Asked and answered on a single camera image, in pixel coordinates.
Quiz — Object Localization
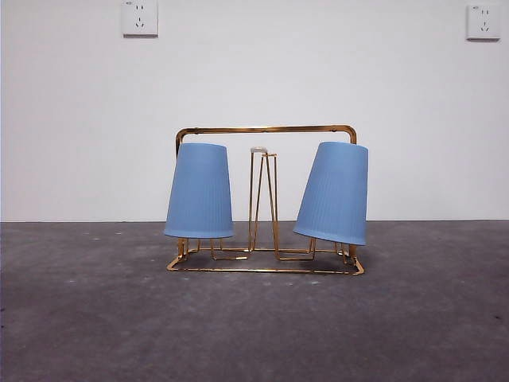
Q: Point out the white wall socket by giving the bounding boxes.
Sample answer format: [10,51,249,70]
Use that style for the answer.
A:
[466,3,501,41]
[121,0,159,39]

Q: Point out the blue ribbed plastic cup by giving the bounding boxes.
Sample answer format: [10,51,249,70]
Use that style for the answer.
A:
[163,142,235,242]
[292,141,370,246]

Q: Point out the gold wire cup rack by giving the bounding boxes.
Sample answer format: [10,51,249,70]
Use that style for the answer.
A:
[165,124,366,276]

